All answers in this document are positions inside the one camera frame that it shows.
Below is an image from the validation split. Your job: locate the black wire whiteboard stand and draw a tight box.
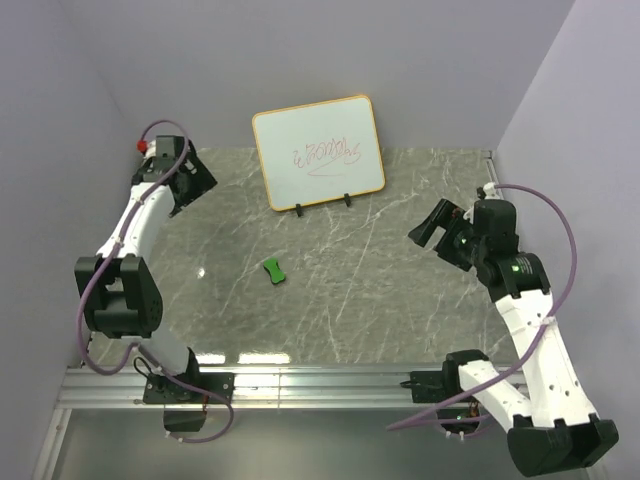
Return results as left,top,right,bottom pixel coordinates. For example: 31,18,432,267
294,193,352,218

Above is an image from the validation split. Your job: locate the aluminium mounting rail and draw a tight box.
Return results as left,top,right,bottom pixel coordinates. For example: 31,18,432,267
54,363,531,412

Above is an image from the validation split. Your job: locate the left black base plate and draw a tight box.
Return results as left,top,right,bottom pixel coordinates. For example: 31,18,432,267
142,372,235,405

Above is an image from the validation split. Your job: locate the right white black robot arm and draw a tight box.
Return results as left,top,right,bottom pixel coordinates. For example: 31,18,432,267
408,198,619,477

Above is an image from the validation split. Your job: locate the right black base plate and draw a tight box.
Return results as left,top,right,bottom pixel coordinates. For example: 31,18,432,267
400,370,463,404

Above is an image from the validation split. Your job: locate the orange framed whiteboard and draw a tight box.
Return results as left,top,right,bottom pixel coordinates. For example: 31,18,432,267
252,95,386,212

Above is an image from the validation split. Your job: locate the green whiteboard eraser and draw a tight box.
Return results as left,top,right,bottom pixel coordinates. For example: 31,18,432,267
263,257,286,285

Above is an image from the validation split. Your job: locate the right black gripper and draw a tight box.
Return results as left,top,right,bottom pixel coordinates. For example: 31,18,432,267
408,198,487,271

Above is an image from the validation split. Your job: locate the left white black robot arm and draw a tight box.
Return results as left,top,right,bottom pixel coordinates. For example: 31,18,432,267
74,135,217,402

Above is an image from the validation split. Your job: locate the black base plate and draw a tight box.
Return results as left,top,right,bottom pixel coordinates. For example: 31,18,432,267
142,372,235,405
400,370,463,404

